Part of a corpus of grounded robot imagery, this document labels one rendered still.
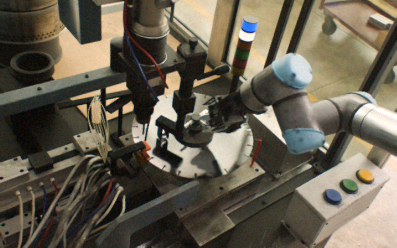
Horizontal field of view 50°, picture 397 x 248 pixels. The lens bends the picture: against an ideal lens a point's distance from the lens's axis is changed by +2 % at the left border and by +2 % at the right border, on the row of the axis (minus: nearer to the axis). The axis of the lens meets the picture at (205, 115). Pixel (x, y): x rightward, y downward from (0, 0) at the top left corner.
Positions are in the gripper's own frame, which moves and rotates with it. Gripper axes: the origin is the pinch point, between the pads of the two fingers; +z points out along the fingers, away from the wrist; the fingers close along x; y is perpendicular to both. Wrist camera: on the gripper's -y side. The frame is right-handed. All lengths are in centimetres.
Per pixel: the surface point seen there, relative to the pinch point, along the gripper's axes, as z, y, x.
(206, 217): 7.9, 4.6, 22.0
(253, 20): -9.4, -19.7, -26.4
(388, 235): 53, -129, 58
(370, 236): 57, -120, 56
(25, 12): 35, 28, -54
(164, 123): 1.4, 12.6, -3.1
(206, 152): 1.3, 2.8, 6.4
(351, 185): -12.2, -29.8, 25.6
